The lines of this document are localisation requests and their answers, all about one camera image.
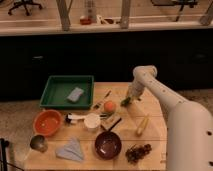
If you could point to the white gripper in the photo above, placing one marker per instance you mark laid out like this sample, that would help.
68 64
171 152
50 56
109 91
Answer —
135 90

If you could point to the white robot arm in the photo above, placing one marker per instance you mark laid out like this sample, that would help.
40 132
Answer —
189 124

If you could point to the purple bowl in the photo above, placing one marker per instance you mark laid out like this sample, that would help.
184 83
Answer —
107 145

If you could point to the orange bowl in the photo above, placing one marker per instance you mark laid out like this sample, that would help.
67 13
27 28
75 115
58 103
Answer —
47 123

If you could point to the red bowl on shelf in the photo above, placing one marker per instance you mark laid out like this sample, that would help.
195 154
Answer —
85 21

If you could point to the orange fruit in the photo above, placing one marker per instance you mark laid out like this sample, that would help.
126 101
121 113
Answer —
109 107

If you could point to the small dark brush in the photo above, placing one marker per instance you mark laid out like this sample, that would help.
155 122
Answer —
98 104

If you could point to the white cup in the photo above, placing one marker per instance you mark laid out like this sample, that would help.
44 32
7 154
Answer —
92 121

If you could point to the bunch of dark grapes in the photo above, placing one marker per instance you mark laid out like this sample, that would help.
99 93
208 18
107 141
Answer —
135 153

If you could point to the blue sponge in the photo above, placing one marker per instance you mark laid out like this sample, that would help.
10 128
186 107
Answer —
75 94

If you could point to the black and white brush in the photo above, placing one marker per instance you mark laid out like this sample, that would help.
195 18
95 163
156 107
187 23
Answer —
73 119

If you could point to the green plastic tray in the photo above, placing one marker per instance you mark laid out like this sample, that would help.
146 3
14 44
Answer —
59 87

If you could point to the blue folded cloth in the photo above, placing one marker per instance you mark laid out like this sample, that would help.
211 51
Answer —
71 151

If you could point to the metal cup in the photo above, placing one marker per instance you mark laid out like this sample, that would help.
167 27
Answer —
39 143

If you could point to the black stand at left edge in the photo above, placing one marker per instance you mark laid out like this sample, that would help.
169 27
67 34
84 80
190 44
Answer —
4 164

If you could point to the black office chair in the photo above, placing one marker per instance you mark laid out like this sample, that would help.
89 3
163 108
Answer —
24 3

